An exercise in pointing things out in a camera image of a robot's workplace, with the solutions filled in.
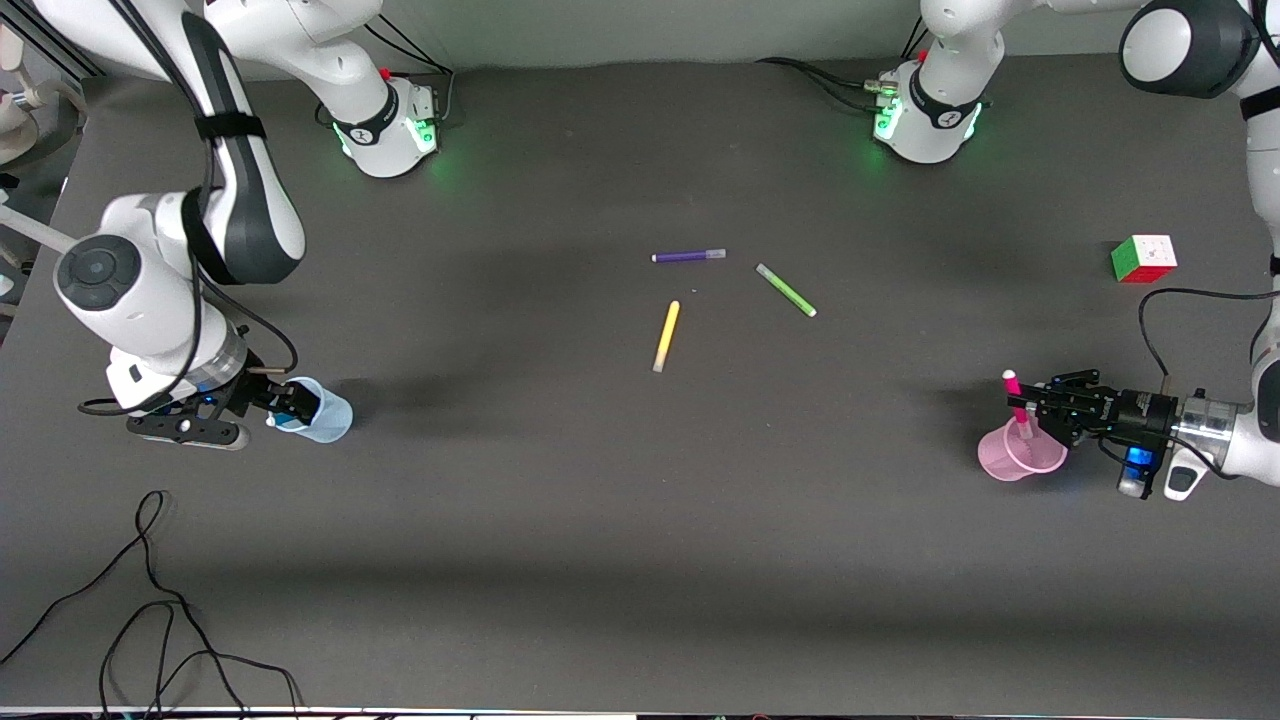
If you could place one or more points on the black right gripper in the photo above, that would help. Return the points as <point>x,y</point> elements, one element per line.
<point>249,392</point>

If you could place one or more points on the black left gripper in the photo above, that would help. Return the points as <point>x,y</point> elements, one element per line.
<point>1142,410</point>

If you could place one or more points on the blue marker with white cap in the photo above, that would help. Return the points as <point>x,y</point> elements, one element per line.
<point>272,422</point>

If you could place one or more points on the pink marker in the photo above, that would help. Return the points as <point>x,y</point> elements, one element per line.
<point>1017,400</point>

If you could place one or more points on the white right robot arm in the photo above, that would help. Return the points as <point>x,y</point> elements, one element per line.
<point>250,210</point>

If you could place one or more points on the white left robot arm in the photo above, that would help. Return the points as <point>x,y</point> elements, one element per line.
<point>935,100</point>

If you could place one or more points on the light blue plastic cup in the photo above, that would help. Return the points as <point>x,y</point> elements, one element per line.
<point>325,415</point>

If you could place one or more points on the pink plastic cup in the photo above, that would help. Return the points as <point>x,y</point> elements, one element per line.
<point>1020,458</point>

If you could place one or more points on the colourful puzzle cube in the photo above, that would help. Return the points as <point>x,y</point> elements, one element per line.
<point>1143,260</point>

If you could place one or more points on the green marker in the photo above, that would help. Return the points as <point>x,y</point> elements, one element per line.
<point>786,290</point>

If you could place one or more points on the yellow marker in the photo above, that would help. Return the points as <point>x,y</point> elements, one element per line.
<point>667,335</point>

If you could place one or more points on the beige stand beside table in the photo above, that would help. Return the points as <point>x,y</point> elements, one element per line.
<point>25,110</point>

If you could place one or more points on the purple marker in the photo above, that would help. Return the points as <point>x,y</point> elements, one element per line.
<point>688,256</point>

